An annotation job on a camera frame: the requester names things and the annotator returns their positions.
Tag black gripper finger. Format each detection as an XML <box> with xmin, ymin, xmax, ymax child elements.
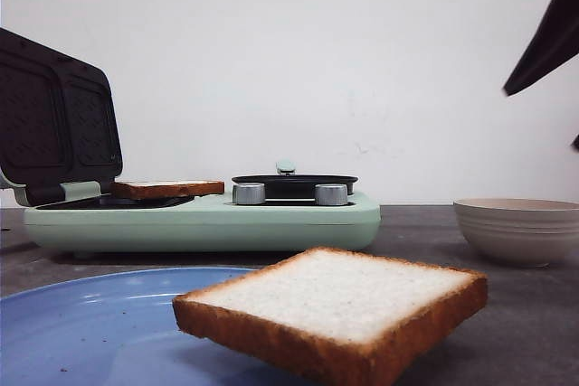
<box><xmin>503</xmin><ymin>0</ymin><xmax>578</xmax><ymax>96</ymax></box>

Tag white bread slice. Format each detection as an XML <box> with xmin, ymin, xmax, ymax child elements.
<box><xmin>110</xmin><ymin>180</ymin><xmax>225</xmax><ymax>200</ymax></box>
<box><xmin>172</xmin><ymin>248</ymin><xmax>488</xmax><ymax>385</ymax></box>

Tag beige ribbed bowl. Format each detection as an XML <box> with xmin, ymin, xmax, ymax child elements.
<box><xmin>453</xmin><ymin>198</ymin><xmax>578</xmax><ymax>267</ymax></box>

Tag right silver control knob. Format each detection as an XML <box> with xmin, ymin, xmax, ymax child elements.
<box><xmin>314</xmin><ymin>184</ymin><xmax>348</xmax><ymax>206</ymax></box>

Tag silver control knob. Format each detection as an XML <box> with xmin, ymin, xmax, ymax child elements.
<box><xmin>314</xmin><ymin>184</ymin><xmax>348</xmax><ymax>206</ymax></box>
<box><xmin>233</xmin><ymin>183</ymin><xmax>266</xmax><ymax>205</ymax></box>

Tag mint green breakfast maker base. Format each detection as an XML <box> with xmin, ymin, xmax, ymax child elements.
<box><xmin>24</xmin><ymin>192</ymin><xmax>381</xmax><ymax>253</ymax></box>

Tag left silver control knob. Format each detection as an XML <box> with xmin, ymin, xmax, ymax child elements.
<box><xmin>233</xmin><ymin>183</ymin><xmax>266</xmax><ymax>205</ymax></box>

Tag small black frying pan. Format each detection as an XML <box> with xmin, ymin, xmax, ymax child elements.
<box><xmin>232</xmin><ymin>160</ymin><xmax>358</xmax><ymax>200</ymax></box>

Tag blue plastic plate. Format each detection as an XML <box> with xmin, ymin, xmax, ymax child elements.
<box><xmin>1</xmin><ymin>268</ymin><xmax>307</xmax><ymax>385</ymax></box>

